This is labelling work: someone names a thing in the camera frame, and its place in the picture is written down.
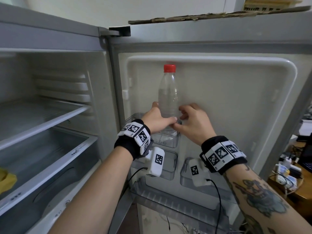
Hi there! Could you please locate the black left wristband with markers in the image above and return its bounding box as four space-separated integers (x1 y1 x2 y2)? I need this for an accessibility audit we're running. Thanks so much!
114 119 154 161

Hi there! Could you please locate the yellow bag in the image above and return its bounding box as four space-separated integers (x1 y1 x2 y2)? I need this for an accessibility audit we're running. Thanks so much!
0 167 18 194

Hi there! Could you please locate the person's right hand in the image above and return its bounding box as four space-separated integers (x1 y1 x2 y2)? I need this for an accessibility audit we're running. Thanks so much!
174 103 217 146

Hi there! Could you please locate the person's right forearm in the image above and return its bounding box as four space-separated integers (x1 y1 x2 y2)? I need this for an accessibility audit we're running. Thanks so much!
222 160 312 234

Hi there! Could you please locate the clear bottle door bin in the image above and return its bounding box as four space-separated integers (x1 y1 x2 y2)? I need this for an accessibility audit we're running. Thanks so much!
125 113 180 149

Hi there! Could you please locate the black monitor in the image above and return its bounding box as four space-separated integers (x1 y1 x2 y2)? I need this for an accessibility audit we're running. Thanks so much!
298 133 312 174

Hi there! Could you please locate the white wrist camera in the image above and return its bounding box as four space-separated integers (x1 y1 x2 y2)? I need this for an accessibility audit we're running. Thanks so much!
189 158 211 188
145 147 166 178

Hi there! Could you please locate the black right wristband with markers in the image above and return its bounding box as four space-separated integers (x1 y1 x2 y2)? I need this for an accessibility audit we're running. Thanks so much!
200 135 248 175

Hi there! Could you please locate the glass refrigerator shelf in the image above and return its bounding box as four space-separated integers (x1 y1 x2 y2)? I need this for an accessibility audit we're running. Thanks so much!
0 98 92 150

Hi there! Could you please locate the person's left forearm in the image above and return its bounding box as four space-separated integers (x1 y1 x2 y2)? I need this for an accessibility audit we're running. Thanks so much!
47 146 135 234

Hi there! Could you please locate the black wristband with markers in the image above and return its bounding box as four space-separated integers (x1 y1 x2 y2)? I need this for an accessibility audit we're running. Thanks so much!
114 119 154 161
200 135 248 175

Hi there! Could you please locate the person's left hand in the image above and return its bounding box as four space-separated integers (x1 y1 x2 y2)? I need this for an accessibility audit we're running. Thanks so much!
141 101 178 136

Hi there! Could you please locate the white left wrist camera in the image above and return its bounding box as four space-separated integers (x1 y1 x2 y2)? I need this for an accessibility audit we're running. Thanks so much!
145 147 166 178

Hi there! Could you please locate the brown wooden desk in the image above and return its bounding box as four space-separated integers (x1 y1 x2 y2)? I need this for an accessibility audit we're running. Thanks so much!
267 141 312 215

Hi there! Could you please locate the grey refrigerator door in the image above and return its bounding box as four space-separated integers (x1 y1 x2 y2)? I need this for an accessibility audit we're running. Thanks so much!
108 6 312 234

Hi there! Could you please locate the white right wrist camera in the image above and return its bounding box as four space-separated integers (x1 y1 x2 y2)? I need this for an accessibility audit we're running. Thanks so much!
189 158 211 188

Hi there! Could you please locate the grey refrigerator body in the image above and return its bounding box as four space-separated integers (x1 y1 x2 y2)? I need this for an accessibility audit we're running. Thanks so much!
0 2 123 234

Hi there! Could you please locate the black left camera cable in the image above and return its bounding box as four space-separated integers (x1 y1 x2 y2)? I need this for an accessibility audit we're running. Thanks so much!
120 167 148 201

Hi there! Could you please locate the black right camera cable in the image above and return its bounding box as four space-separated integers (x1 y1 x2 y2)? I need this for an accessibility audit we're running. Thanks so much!
206 178 224 234

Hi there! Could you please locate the clear ribbed door shelf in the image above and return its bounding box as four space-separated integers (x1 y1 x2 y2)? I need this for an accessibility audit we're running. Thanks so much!
130 177 235 232

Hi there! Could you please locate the flat torn cardboard sheet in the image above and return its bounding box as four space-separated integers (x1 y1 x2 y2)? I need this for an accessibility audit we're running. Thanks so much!
128 6 312 25

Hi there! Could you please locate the clear crisper drawer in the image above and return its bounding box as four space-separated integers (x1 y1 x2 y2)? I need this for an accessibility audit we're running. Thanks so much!
0 127 98 215

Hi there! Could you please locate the small clear door bin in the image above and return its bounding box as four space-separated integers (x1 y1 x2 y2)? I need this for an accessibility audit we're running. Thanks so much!
180 157 235 193
133 149 178 181

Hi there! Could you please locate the clear plastic bottle red cap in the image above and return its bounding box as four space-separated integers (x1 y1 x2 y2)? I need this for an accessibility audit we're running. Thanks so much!
158 64 180 138

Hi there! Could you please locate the black camera cable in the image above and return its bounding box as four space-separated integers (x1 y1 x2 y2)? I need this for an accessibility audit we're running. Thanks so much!
120 167 148 201
206 178 224 234

